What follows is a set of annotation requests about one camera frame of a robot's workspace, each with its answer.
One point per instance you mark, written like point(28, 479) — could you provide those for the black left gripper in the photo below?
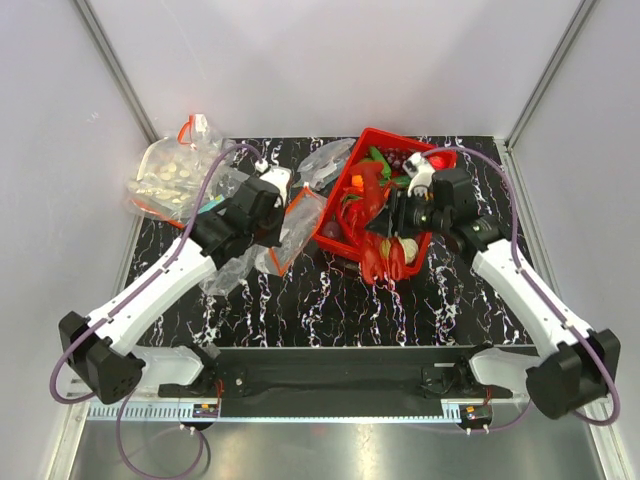
point(276, 236)

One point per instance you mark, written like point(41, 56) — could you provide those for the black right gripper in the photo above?
point(392, 218)

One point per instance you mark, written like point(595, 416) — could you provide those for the clear orange-zip bag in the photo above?
point(300, 221)

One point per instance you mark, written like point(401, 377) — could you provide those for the red toy lobster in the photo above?
point(382, 257)

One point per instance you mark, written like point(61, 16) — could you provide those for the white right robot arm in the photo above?
point(574, 364)

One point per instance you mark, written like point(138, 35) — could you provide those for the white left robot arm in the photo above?
point(101, 348)

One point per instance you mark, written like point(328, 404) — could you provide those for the small clear bag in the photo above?
point(324, 165)

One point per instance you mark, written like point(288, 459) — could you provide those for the pale green toy cabbage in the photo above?
point(410, 248)

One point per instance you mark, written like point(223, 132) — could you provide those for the red toy apple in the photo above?
point(439, 162)

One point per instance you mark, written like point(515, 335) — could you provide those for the purple toy onion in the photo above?
point(332, 230)

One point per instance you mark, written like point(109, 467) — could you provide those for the purple toy grapes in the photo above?
point(395, 157)

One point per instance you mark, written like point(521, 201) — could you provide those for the red plastic bin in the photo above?
point(346, 200)

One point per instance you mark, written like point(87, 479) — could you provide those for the green toy pea pod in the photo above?
point(378, 157)

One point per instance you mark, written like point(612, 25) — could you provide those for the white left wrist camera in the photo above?
point(275, 174)

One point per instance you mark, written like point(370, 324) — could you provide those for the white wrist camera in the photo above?
point(275, 174)
point(420, 171)

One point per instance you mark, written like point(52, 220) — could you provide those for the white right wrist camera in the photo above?
point(420, 171)

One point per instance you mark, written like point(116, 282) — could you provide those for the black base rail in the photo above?
point(333, 383)

